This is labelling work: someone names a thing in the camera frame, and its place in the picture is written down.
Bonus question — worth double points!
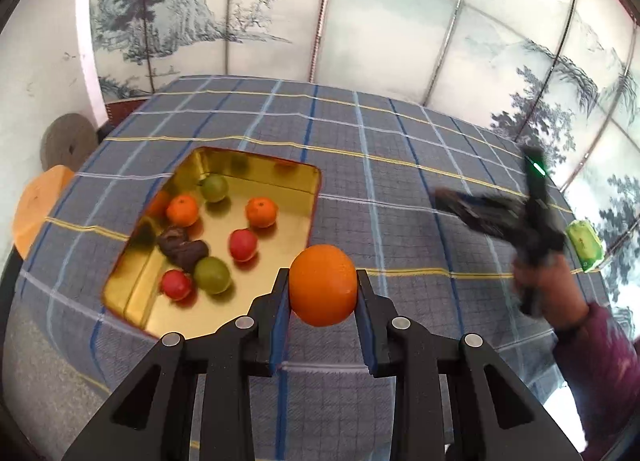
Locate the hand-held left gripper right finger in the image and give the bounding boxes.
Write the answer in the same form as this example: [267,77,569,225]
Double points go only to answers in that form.
[356,269,583,461]

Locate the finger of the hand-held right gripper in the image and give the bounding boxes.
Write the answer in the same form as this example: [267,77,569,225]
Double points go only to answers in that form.
[462,213,523,239]
[432,187,526,216]

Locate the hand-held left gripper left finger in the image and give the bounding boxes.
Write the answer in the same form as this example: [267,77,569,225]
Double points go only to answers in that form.
[62,268,292,461]

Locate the orange mandarin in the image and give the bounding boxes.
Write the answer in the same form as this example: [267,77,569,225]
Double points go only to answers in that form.
[245,196,279,228]
[166,194,200,228]
[289,244,359,328]

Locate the red apple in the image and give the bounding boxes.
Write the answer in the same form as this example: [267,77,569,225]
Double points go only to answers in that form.
[228,228,259,262]
[160,269,193,301]

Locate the gold tin box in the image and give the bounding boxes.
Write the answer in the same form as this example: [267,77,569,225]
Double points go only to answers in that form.
[100,145,323,342]

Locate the person's right forearm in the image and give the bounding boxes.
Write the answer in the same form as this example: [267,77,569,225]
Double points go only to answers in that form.
[552,301,640,461]

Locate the person's right hand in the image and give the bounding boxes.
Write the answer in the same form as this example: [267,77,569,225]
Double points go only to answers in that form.
[512,251,591,332]

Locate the green packet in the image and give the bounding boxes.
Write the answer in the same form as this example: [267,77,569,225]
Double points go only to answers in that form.
[565,221,603,273]

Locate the green round fruit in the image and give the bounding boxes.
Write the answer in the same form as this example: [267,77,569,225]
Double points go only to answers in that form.
[193,256,232,295]
[199,174,230,203]

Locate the grey plaid tablecloth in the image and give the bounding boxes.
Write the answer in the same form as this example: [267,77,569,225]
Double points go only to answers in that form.
[5,75,611,461]

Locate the dark brown wrinkled fruit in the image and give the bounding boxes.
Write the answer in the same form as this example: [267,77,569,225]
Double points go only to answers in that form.
[156,226,190,259]
[175,240,210,273]

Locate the red beaded strip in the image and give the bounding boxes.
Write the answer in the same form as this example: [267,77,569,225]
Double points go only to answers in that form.
[309,0,335,84]

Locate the dark red wooden base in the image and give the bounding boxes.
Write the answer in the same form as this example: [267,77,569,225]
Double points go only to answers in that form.
[102,97,148,134]

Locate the orange plastic stool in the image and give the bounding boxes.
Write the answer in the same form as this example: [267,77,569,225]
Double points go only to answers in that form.
[11,165,76,262]

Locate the grey round stool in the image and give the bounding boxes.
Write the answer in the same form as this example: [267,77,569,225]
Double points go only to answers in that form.
[41,113,99,174]

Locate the landscape mural wall panels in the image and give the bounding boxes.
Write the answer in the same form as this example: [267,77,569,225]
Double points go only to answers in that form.
[90,0,640,342]

